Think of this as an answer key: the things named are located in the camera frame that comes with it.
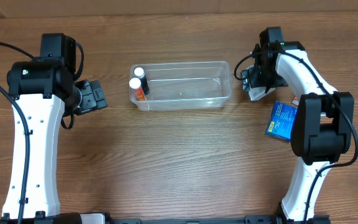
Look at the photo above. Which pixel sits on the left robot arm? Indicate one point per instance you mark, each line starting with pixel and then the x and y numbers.
pixel 43 91

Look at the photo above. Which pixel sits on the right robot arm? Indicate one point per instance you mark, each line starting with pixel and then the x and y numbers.
pixel 322 128

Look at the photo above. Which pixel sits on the orange tube white cap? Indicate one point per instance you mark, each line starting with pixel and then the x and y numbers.
pixel 136 85

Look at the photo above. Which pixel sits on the clear plastic container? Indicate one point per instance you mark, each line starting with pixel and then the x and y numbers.
pixel 184 85

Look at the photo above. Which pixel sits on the white medicine box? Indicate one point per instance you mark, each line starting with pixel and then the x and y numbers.
pixel 257 93

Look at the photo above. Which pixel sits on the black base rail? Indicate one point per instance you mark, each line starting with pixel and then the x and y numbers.
pixel 197 220

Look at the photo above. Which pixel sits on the black tube white cap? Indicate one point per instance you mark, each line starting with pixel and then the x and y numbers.
pixel 139 72

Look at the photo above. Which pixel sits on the blue box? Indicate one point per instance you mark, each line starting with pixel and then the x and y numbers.
pixel 281 121

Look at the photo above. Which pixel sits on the red box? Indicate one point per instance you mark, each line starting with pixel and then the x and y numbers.
pixel 295 101

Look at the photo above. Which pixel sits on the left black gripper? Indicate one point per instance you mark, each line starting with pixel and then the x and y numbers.
pixel 96 94

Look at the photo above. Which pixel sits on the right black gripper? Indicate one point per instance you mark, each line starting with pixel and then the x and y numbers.
pixel 252 78

